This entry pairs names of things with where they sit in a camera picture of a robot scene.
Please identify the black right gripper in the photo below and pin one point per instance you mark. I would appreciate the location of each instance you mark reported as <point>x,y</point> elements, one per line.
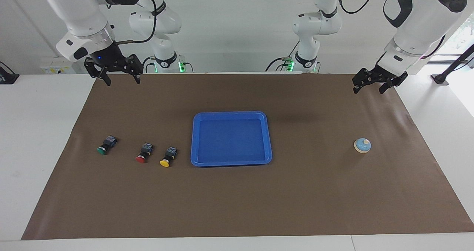
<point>109,54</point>

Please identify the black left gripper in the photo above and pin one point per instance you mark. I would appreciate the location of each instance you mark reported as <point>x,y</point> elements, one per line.
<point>383,75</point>

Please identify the green push button switch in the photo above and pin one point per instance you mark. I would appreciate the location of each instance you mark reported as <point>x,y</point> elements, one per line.
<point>106,145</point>

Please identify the red push button switch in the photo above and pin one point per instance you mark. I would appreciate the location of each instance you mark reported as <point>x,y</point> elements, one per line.
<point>144,153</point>

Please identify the yellow push button switch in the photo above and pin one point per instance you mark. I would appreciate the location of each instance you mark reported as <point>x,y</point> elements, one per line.
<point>168,157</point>

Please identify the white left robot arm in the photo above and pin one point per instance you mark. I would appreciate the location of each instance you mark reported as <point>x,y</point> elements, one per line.
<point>418,21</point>

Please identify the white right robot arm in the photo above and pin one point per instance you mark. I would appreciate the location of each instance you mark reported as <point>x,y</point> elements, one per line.
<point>85,17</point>

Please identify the light blue desk bell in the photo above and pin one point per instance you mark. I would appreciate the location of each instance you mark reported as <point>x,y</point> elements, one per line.
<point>362,146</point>

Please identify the blue plastic tray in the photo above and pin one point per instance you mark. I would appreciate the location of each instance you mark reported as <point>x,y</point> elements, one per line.
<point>231,140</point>

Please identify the small black stand base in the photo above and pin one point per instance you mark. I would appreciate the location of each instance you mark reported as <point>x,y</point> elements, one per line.
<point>7,77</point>

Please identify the brown paper table mat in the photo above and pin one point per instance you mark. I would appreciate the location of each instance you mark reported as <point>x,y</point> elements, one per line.
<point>237,199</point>

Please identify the white wall socket box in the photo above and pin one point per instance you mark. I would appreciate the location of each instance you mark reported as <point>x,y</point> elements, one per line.
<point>57,66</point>

